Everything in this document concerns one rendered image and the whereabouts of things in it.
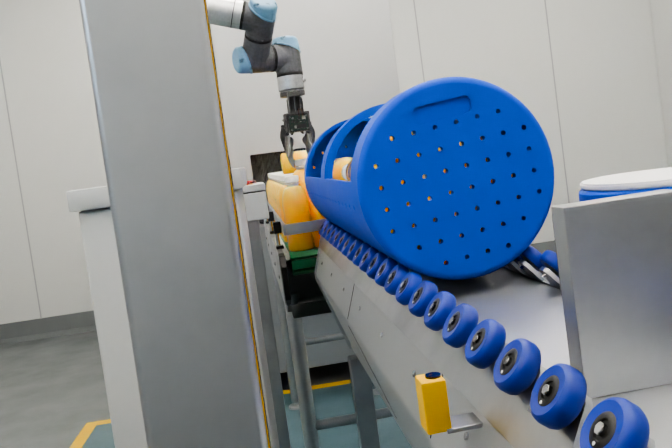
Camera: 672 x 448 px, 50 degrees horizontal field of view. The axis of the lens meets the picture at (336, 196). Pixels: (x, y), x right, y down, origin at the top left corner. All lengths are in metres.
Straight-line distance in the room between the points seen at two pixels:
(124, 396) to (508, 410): 0.97
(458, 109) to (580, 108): 5.72
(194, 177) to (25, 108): 6.08
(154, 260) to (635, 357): 0.41
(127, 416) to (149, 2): 1.16
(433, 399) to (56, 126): 5.84
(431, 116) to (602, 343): 0.49
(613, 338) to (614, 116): 6.26
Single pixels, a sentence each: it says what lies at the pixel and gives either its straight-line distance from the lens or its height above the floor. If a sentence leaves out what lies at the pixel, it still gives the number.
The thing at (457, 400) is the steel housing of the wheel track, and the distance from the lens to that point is 0.73.
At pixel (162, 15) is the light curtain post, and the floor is 1.23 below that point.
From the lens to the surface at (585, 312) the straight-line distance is 0.61.
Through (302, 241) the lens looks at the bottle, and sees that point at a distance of 1.99.
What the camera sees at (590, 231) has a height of 1.06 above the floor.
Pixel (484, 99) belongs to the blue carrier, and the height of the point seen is 1.20.
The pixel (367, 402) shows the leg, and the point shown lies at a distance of 1.92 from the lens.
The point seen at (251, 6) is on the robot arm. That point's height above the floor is 1.56.
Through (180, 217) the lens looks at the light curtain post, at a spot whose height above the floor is 1.13.
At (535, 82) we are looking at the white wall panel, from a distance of 6.59.
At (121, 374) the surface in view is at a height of 0.80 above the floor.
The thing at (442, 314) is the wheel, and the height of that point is 0.96.
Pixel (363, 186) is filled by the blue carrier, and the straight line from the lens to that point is 0.98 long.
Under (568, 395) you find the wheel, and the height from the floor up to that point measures 0.97.
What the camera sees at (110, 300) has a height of 0.94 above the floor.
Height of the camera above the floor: 1.15
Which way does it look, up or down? 3 degrees down
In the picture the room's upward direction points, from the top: 8 degrees counter-clockwise
